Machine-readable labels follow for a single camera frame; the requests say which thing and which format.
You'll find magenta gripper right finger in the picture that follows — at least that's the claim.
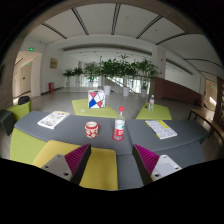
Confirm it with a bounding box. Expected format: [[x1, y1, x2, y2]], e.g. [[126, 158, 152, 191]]
[[132, 144, 181, 185]]

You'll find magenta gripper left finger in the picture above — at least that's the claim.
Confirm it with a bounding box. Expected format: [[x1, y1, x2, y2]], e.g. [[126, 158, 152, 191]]
[[42, 144, 91, 185]]

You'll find water bottle red cap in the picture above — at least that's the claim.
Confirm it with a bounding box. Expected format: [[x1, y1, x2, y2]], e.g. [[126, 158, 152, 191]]
[[113, 107, 125, 136]]

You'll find small far water bottle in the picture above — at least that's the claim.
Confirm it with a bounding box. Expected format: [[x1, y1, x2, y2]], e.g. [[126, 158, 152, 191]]
[[148, 95, 155, 111]]

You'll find yellow seat cushion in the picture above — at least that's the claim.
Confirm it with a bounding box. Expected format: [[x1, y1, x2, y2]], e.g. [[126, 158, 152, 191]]
[[33, 140, 118, 190]]

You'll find white magazine with yellow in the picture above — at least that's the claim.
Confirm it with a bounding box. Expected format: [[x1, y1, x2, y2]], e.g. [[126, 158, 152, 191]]
[[146, 120, 177, 140]]

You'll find grey sofa block right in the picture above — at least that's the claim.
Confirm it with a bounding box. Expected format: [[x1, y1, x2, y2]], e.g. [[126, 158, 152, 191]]
[[115, 119, 208, 190]]

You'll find grey sofa block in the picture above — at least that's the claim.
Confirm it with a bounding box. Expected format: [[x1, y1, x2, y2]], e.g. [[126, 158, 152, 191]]
[[15, 111, 132, 155], [115, 119, 208, 190]]

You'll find red white patterned mug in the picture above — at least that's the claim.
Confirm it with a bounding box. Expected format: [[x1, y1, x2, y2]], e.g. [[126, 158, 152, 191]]
[[85, 121, 100, 138]]

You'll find grey sofa block left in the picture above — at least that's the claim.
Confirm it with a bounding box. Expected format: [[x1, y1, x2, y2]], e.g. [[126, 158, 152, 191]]
[[15, 111, 132, 155]]

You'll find red round coaster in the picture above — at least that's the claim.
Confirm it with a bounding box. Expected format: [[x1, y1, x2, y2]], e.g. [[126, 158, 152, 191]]
[[112, 134, 124, 141]]

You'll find white magazine on left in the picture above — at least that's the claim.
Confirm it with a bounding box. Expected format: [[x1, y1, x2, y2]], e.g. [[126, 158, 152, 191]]
[[37, 111, 69, 130]]

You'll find green table right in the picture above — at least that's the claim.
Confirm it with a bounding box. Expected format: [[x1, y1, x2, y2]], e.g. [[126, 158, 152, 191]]
[[136, 103, 172, 120]]

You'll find green table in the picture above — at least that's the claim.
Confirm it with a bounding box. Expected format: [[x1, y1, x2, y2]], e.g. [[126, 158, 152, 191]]
[[136, 103, 172, 120], [72, 99, 117, 118]]

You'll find green table left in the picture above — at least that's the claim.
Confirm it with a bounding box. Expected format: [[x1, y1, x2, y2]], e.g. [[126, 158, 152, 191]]
[[72, 99, 117, 118]]

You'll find long wooden bench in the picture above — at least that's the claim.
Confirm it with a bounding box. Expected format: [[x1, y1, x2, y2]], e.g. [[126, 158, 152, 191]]
[[188, 109, 224, 143]]

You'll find red blue white cube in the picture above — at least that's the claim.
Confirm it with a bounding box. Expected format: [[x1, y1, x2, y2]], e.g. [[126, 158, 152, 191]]
[[88, 90, 105, 109]]

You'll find green seat cushion left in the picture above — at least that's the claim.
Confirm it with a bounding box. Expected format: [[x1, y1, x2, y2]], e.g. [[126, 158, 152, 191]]
[[7, 102, 31, 122]]

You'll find red fire extinguisher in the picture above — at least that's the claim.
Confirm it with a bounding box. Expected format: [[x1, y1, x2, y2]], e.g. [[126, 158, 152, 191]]
[[49, 82, 54, 93]]

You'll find potted plant white pot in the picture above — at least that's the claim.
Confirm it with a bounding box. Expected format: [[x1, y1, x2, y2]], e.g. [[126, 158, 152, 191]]
[[118, 55, 134, 97], [100, 59, 116, 95], [136, 59, 158, 98]]

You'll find framed wall picture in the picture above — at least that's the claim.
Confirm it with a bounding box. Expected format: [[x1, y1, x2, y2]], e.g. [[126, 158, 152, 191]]
[[50, 58, 58, 69]]

